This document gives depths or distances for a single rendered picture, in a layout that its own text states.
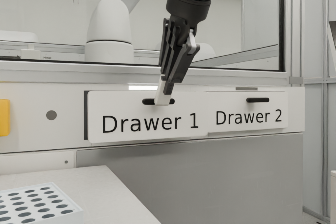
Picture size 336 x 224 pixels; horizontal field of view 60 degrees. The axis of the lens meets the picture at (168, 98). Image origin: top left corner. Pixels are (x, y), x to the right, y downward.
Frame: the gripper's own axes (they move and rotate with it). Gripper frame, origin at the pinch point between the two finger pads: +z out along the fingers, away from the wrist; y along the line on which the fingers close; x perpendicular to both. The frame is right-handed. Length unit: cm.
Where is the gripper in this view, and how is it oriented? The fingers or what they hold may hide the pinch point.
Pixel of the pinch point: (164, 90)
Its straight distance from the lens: 60.8
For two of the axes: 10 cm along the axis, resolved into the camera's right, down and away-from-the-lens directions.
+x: -9.2, 0.0, -4.0
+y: -3.3, -5.8, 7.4
